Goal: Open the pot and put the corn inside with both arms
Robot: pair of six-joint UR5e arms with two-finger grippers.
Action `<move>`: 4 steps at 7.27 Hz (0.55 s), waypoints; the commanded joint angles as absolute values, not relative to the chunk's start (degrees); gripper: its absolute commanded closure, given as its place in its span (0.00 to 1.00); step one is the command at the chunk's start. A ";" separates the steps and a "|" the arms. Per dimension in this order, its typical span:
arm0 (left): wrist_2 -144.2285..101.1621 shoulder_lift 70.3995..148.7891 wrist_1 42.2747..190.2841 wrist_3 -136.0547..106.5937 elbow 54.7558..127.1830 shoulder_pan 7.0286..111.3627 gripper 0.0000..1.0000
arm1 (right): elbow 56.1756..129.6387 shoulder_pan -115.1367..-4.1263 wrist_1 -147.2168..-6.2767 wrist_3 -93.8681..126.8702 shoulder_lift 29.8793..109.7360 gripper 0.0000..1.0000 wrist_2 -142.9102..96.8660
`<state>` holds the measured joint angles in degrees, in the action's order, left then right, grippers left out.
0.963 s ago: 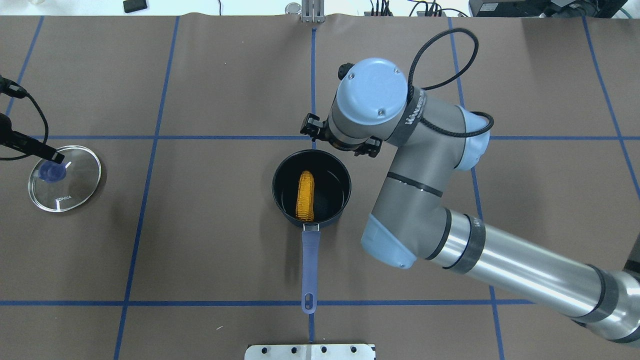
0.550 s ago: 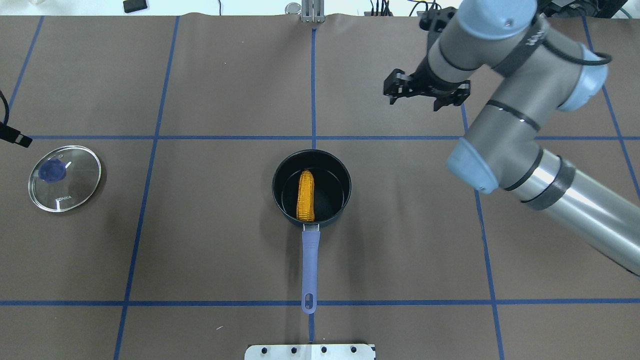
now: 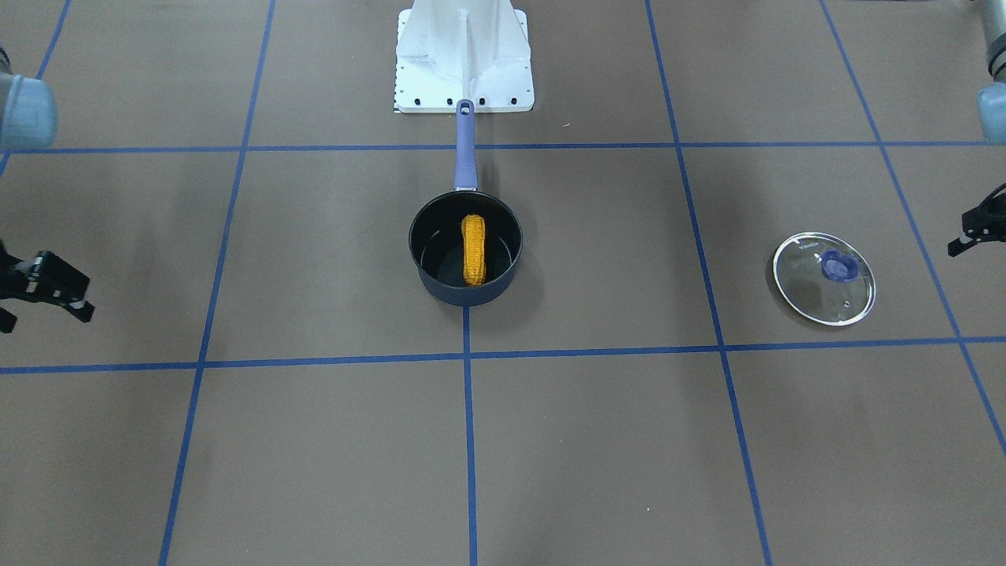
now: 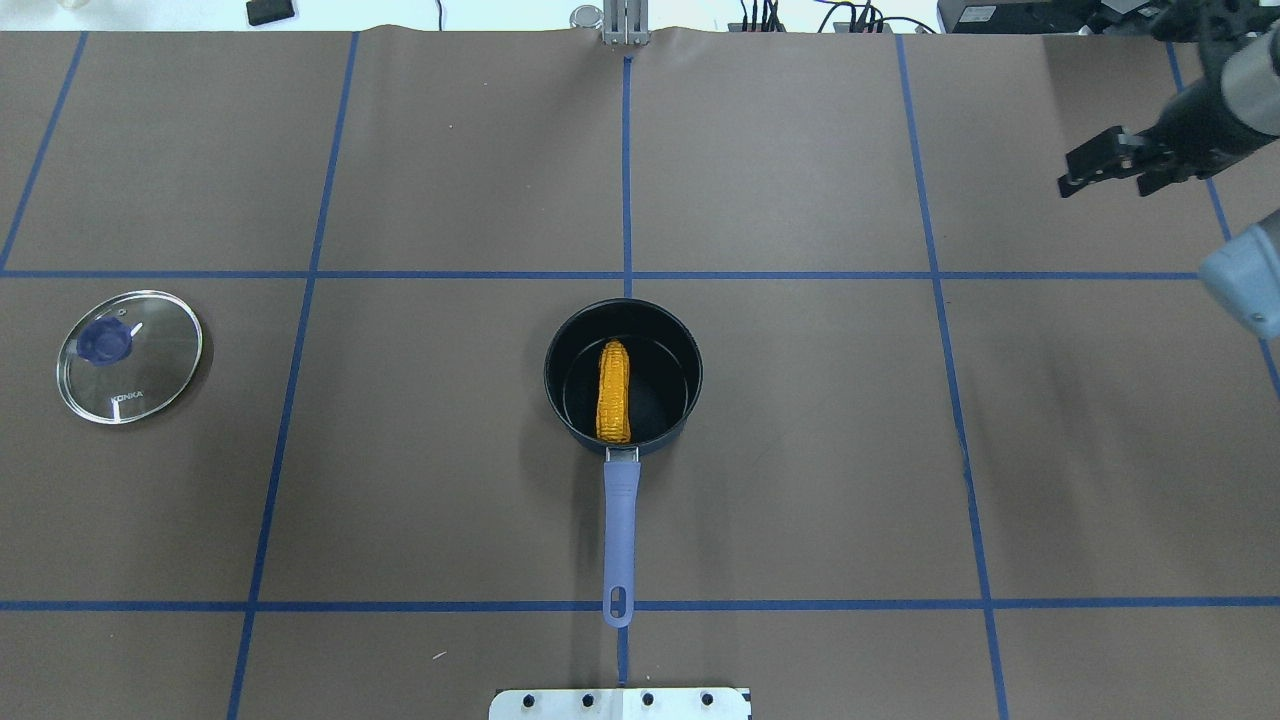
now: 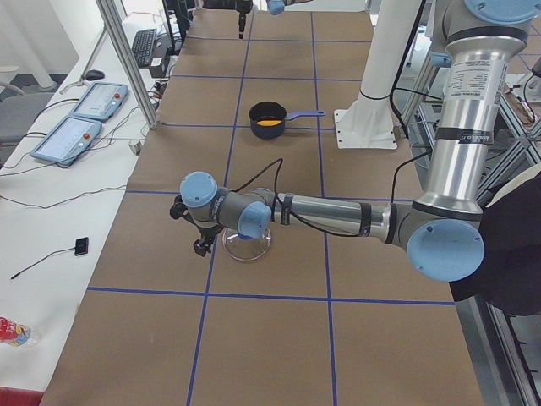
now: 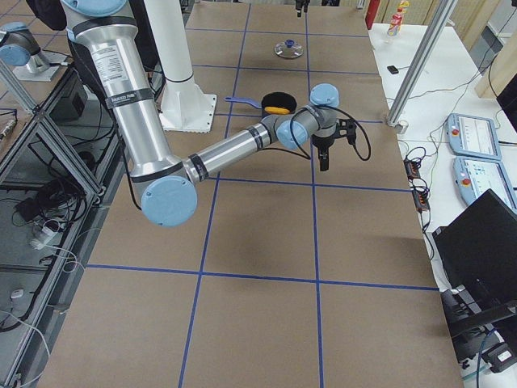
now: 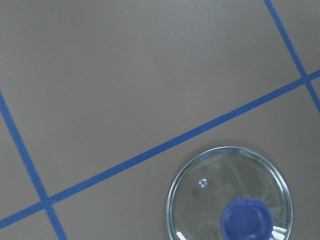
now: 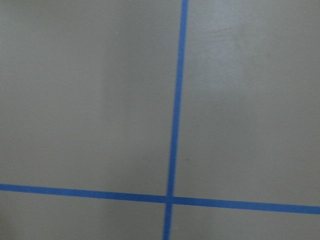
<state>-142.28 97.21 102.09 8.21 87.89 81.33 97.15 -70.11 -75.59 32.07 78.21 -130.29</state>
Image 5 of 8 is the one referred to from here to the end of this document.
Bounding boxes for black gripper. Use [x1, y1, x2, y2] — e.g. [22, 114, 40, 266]
[238, 12, 246, 39]
[169, 195, 223, 257]

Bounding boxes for glass pot lid purple knob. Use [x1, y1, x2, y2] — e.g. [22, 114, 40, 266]
[221, 228, 271, 262]

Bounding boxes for yellow corn cob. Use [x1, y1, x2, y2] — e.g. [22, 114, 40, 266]
[257, 119, 282, 127]

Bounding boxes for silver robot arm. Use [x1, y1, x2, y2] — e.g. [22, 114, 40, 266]
[170, 1, 540, 282]

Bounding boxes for black keyboard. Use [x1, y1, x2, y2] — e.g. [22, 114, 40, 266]
[132, 29, 156, 68]

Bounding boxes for small metal cylinder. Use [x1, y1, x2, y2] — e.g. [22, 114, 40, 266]
[128, 140, 141, 156]

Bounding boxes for small black box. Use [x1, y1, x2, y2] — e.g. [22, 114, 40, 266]
[74, 237, 90, 256]

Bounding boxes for black computer mouse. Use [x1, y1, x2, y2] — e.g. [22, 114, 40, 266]
[85, 69, 105, 81]

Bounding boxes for far blue teach pendant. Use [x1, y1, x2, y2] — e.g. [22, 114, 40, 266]
[70, 81, 128, 123]

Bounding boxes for blue teach pendant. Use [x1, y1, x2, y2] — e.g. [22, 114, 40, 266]
[70, 81, 128, 123]
[30, 115, 102, 166]

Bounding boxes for near blue teach pendant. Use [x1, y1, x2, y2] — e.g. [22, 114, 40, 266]
[30, 115, 102, 166]

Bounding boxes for red printed plastic bag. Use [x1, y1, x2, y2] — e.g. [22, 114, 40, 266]
[0, 316, 39, 348]

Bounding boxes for black office chair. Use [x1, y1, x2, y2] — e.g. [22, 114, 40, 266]
[1, 82, 53, 163]

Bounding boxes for dark blue saucepan purple handle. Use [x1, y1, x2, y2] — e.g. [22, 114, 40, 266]
[249, 101, 325, 140]

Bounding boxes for aluminium frame post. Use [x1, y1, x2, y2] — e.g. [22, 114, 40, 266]
[96, 0, 157, 129]

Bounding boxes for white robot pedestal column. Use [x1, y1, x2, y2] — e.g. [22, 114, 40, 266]
[334, 0, 424, 150]

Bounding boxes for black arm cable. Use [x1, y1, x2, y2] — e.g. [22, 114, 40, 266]
[233, 0, 436, 238]

